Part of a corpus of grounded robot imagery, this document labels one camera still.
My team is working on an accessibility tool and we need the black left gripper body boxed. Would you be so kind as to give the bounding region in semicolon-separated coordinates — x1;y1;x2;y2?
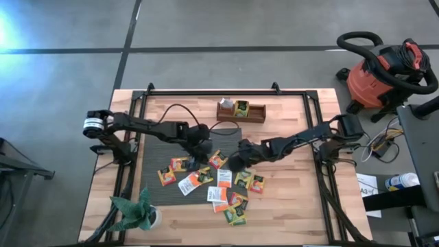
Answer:
187;135;214;163

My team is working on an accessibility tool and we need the black tube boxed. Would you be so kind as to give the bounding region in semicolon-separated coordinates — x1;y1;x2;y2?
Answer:
410;95;439;119

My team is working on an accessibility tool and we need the dark grey woven placemat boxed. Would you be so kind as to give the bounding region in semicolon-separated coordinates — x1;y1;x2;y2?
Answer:
139;128;248;207

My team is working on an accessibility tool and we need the white cable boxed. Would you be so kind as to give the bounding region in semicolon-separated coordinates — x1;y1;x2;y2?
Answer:
359;132;380;163

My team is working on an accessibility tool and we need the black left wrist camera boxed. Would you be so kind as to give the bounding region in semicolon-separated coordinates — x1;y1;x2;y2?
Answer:
187;123;211;140

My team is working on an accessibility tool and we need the black metal stand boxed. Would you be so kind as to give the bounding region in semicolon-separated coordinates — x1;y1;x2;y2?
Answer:
0;137;56;247

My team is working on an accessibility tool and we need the black floor cable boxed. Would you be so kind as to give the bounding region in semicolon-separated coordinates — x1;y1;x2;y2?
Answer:
375;116;401;165

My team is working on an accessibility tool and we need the yellow green lemon tea packet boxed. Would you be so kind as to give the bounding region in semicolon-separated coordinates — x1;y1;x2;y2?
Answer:
234;170;254;189
228;216;248;227
198;167;214;185
222;205;246;226
233;99;250;117

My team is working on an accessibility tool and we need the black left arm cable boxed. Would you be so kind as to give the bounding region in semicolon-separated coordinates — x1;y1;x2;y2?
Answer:
156;103;241;137

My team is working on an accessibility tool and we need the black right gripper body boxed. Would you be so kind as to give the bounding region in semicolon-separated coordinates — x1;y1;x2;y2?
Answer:
239;139;275;164

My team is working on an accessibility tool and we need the blue white wipes canister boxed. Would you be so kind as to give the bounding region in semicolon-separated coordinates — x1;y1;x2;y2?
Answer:
384;172;420;192

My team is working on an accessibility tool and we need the dark grey cart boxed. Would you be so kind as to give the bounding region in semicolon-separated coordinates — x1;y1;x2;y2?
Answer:
396;102;439;213

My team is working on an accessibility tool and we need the yellow cable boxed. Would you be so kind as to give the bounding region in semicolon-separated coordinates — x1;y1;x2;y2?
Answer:
373;127;404;147

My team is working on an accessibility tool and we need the black cart base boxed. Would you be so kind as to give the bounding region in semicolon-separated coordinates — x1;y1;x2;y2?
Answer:
404;205;439;247

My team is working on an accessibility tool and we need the black power adapter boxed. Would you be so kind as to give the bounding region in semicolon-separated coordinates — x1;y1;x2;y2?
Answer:
372;139;394;158

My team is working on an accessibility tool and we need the black coiled vacuum cord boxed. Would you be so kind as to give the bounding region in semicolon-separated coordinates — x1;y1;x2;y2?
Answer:
396;38;430;71

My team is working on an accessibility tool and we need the black aluminium table frame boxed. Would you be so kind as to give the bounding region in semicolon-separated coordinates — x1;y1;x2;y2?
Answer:
82;81;373;246

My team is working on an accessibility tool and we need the black vacuum hose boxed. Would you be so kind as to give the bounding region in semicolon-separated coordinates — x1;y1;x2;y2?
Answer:
335;30;439;95

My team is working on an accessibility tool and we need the green potted artificial plant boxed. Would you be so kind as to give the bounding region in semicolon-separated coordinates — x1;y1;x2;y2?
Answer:
108;185;163;233

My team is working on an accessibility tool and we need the orange black shop vacuum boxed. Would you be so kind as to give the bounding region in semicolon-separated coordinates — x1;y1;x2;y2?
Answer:
335;36;432;116

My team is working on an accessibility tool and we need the white orange Tazo tea packet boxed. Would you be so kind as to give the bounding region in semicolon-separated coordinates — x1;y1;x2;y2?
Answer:
219;97;235;111
206;186;228;203
217;169;233;189
212;200;230;213
178;172;202;197

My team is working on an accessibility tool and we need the white paper sheet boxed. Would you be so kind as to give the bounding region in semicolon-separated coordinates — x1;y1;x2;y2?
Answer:
355;173;382;219

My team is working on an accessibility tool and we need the brown wooden tea organizer box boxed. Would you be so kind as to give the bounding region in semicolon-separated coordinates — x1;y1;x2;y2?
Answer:
216;102;267;124

